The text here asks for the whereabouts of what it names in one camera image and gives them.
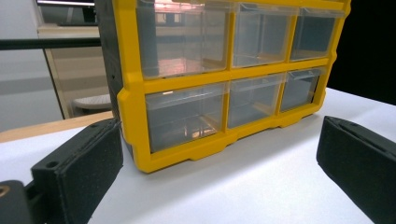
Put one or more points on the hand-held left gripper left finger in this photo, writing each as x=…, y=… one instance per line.
x=77, y=174

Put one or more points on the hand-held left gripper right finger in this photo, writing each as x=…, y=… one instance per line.
x=358, y=165

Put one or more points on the yellow black storage organizer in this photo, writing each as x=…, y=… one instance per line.
x=134, y=102

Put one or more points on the clear plastic drawer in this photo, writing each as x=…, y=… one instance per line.
x=299, y=90

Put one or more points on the wooden board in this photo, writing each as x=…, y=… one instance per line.
x=46, y=127

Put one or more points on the white round seat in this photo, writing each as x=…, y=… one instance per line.
x=93, y=101

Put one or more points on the light wooden cabinet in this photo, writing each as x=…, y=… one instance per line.
x=77, y=68

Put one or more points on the black curtain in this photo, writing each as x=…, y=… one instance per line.
x=367, y=46

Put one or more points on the set of clear organizer drawers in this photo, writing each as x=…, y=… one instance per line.
x=183, y=115

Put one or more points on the black horizontal frame bar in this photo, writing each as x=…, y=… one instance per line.
x=46, y=44

